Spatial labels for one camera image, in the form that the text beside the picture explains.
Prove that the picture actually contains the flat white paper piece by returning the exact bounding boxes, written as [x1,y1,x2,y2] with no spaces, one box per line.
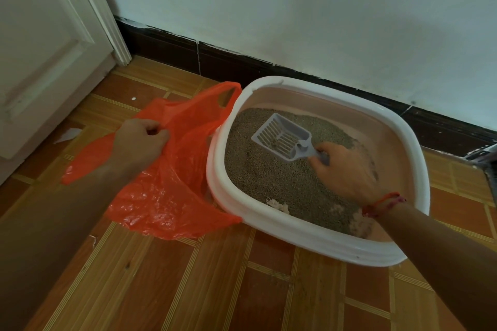
[54,128,83,144]

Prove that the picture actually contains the person's left forearm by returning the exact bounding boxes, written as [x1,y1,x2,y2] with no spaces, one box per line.
[0,165,129,331]

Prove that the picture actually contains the white paper clump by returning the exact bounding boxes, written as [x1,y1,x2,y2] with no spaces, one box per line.
[266,198,291,214]

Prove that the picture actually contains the person's right forearm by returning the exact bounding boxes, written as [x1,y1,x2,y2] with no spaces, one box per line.
[367,202,497,331]

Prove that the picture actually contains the person's left hand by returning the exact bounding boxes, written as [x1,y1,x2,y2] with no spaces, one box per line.
[108,118,171,178]

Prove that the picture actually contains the person's right hand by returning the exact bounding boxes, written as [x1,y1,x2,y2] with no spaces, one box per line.
[308,142,389,207]

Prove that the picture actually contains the white panel cabinet door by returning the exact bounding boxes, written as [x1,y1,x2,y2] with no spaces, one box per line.
[0,0,115,161]

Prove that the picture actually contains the orange plastic bag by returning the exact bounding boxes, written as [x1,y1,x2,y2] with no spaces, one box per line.
[61,81,243,241]

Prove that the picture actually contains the grey plastic litter scoop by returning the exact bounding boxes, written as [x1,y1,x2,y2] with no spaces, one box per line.
[250,112,330,166]

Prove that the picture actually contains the white wooden cabinet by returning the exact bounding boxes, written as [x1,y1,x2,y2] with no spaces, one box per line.
[0,0,133,186]

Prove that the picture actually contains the red string bracelet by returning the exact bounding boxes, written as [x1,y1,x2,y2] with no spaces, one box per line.
[361,191,407,220]

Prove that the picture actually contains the grey cat litter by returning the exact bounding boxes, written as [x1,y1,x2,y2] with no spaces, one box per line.
[224,108,379,238]

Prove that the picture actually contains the white pink cat litter box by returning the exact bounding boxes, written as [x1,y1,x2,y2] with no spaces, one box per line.
[206,76,431,267]

